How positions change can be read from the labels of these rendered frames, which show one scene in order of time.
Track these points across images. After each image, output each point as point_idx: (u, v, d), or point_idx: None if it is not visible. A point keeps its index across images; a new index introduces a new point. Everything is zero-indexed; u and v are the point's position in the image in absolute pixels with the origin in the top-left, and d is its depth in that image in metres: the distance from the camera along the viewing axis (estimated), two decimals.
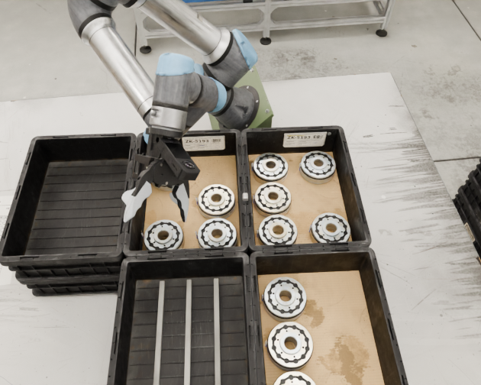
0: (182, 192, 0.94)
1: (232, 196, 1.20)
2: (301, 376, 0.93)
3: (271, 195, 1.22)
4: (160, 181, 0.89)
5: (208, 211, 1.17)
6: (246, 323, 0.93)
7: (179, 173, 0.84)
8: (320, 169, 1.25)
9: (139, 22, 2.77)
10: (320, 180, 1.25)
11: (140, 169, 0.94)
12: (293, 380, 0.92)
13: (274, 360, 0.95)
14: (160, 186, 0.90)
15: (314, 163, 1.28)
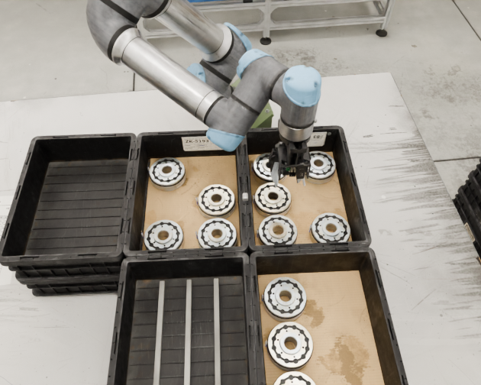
0: None
1: (232, 196, 1.20)
2: (301, 376, 0.93)
3: (271, 195, 1.22)
4: None
5: (208, 211, 1.17)
6: (246, 323, 0.93)
7: None
8: (320, 169, 1.25)
9: (139, 22, 2.77)
10: (320, 180, 1.25)
11: (301, 173, 1.01)
12: (293, 380, 0.92)
13: (274, 360, 0.95)
14: None
15: (314, 163, 1.28)
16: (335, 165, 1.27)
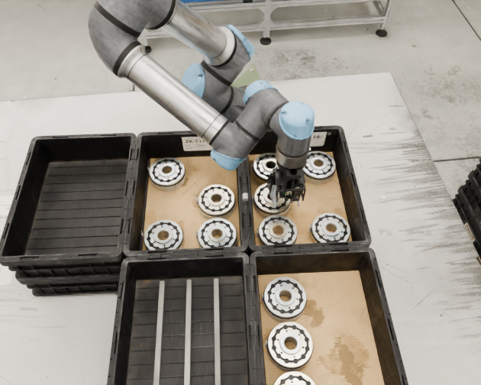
0: None
1: (232, 196, 1.20)
2: (301, 376, 0.93)
3: (270, 195, 1.22)
4: None
5: (208, 211, 1.17)
6: (246, 323, 0.93)
7: None
8: (320, 169, 1.25)
9: None
10: (320, 180, 1.25)
11: (297, 196, 1.09)
12: (293, 380, 0.92)
13: (274, 360, 0.95)
14: None
15: (314, 163, 1.28)
16: (335, 165, 1.27)
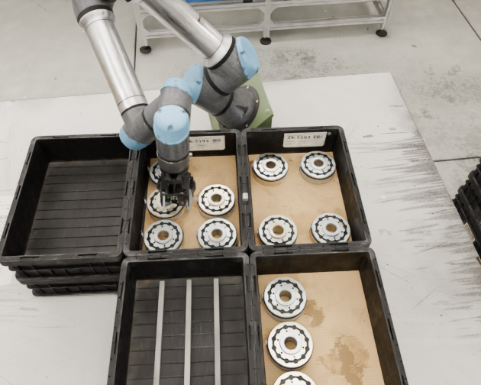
0: None
1: (232, 196, 1.20)
2: (301, 376, 0.93)
3: None
4: None
5: (208, 211, 1.17)
6: (246, 323, 0.93)
7: None
8: (320, 169, 1.25)
9: (139, 22, 2.77)
10: (320, 180, 1.25)
11: (182, 202, 1.08)
12: (293, 380, 0.92)
13: (274, 360, 0.95)
14: None
15: (314, 163, 1.28)
16: (335, 165, 1.27)
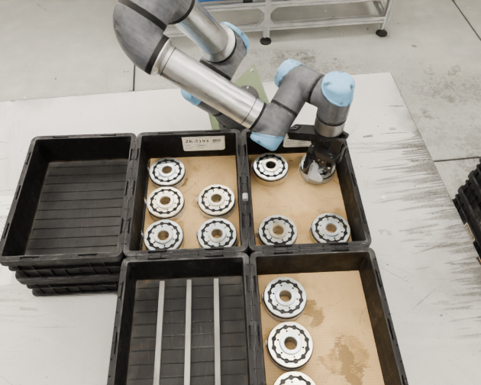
0: None
1: (232, 196, 1.20)
2: (301, 376, 0.93)
3: (165, 199, 1.21)
4: None
5: (208, 211, 1.17)
6: (246, 323, 0.93)
7: None
8: (320, 169, 1.25)
9: None
10: None
11: (341, 156, 1.16)
12: (293, 380, 0.92)
13: (274, 360, 0.95)
14: None
15: None
16: (335, 165, 1.27)
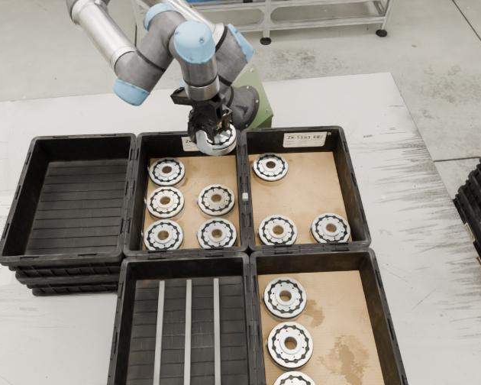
0: None
1: (232, 196, 1.20)
2: (301, 376, 0.93)
3: (165, 199, 1.21)
4: None
5: (208, 211, 1.17)
6: (246, 323, 0.93)
7: None
8: (216, 138, 1.12)
9: (139, 22, 2.77)
10: (215, 151, 1.12)
11: (227, 124, 1.02)
12: (293, 380, 0.92)
13: (274, 360, 0.95)
14: None
15: None
16: (236, 135, 1.14)
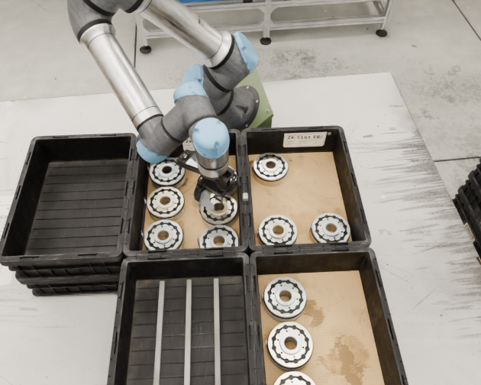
0: None
1: (235, 205, 1.18)
2: (301, 376, 0.93)
3: (165, 199, 1.21)
4: None
5: (209, 220, 1.16)
6: (246, 323, 0.93)
7: (190, 152, 1.14)
8: None
9: (139, 22, 2.77)
10: None
11: (233, 185, 1.12)
12: (293, 380, 0.92)
13: (274, 360, 0.95)
14: None
15: None
16: None
